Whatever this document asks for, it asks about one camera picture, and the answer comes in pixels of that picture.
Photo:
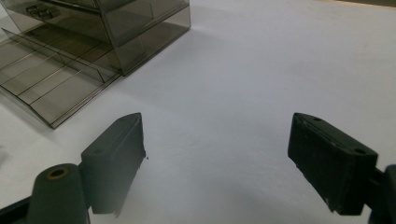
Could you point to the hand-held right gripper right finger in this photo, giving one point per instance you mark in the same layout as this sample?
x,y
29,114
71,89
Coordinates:
x,y
330,165

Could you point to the smoky clear plastic drawer cabinet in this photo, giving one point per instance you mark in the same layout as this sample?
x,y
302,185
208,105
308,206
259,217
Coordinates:
x,y
146,28

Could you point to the wooden table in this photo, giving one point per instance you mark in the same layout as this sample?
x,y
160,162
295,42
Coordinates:
x,y
367,2

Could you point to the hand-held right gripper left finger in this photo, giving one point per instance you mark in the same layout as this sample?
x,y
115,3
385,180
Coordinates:
x,y
115,161

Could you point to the white table cover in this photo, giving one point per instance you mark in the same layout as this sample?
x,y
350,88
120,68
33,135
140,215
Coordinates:
x,y
224,102

